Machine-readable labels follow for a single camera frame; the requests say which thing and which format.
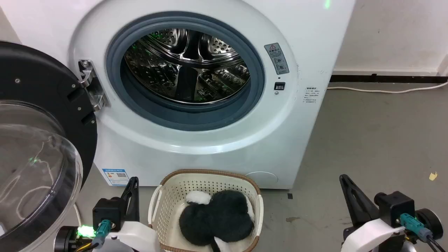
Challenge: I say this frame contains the black baseboard strip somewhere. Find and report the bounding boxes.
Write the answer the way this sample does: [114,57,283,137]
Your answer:
[329,74,448,84]

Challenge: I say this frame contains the grey rubber door gasket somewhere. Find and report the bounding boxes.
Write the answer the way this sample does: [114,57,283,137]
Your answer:
[106,12,265,132]

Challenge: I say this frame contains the teal right camera connector cable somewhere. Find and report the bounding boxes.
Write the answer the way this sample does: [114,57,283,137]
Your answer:
[400,213,448,252]

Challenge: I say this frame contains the cream perforated laundry basket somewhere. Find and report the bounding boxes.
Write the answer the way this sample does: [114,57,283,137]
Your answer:
[148,169,264,252]

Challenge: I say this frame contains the white floor cable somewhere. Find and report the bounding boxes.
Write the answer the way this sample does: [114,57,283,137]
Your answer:
[327,80,448,94]

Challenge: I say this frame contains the white front-load washing machine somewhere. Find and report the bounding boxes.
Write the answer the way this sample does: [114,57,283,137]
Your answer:
[0,0,357,190]

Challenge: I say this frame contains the grey warning sticker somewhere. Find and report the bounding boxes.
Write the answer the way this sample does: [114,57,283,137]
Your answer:
[264,43,290,75]

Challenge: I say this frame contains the teal left camera connector cable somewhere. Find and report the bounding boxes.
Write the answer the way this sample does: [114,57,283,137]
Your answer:
[92,219,113,250]

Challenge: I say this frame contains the blue white energy label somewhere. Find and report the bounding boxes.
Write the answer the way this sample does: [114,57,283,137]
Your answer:
[102,169,130,186]

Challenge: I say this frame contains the thin white hose cable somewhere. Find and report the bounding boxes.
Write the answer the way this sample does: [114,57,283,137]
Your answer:
[73,203,83,228]

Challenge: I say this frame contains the round white filter cover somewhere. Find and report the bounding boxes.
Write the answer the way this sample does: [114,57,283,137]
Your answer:
[244,171,279,187]

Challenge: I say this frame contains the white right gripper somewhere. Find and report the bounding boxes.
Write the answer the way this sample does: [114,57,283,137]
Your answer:
[339,174,407,252]

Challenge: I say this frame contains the teal camera connector cable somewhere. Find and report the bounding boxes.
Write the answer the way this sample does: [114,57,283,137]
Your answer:
[400,213,448,252]
[92,219,113,250]

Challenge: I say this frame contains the black and white plush toy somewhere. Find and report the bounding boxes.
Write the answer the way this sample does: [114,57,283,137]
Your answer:
[179,190,255,252]

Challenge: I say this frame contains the black round washer door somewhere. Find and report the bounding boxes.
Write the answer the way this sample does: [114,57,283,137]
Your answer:
[0,41,98,252]

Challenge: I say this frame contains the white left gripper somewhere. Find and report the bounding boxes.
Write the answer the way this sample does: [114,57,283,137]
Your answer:
[101,177,162,252]

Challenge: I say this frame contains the stainless steel washer drum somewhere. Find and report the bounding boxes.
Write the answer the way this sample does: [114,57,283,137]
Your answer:
[124,29,251,105]

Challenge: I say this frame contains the metal door hinge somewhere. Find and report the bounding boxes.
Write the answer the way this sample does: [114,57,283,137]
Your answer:
[78,59,110,112]

